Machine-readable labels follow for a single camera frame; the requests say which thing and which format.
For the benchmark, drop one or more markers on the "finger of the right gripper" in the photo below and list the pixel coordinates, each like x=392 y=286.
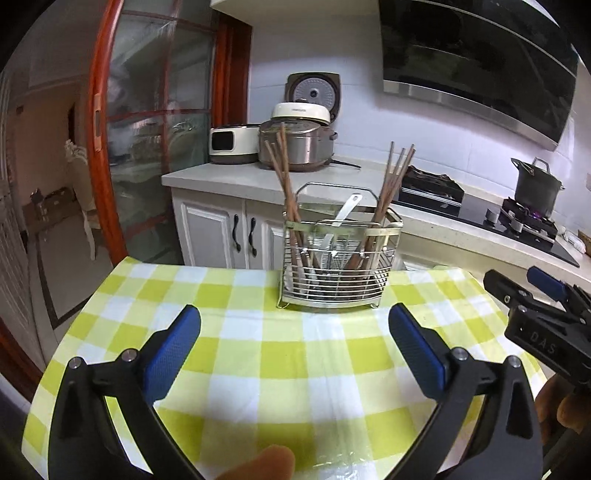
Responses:
x=550 y=286

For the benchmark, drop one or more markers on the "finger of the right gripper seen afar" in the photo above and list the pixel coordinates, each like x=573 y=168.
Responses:
x=508 y=292

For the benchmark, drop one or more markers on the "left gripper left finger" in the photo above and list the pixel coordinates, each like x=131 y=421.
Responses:
x=165 y=352

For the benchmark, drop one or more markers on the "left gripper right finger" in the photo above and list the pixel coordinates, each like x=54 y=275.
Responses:
x=423 y=349

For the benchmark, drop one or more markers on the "white ceramic spoon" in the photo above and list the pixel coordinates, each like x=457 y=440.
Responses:
x=347 y=208

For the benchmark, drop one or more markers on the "white kitchen cabinet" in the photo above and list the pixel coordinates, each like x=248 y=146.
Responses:
x=232 y=216

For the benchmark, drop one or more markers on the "right hand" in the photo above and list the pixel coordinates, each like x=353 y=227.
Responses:
x=559 y=403

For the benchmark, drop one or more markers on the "left hand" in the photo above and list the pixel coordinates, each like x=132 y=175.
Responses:
x=273 y=463

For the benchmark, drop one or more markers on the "gas stove top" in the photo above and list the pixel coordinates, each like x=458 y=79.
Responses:
x=509 y=220

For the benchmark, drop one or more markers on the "green checkered tablecloth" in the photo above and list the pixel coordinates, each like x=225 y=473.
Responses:
x=331 y=385

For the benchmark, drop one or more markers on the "black cooking pot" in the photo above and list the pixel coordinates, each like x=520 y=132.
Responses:
x=537 y=189

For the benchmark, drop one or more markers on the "white small appliance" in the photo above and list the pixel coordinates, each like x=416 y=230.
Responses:
x=234 y=144

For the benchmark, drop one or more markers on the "black range hood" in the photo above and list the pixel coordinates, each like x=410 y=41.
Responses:
x=502 y=61

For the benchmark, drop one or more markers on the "red framed glass door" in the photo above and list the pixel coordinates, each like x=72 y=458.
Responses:
x=163 y=74

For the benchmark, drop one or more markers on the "silver rice cooker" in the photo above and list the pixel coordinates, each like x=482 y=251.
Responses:
x=311 y=104

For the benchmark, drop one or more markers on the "metal wire utensil caddy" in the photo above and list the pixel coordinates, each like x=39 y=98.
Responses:
x=335 y=287

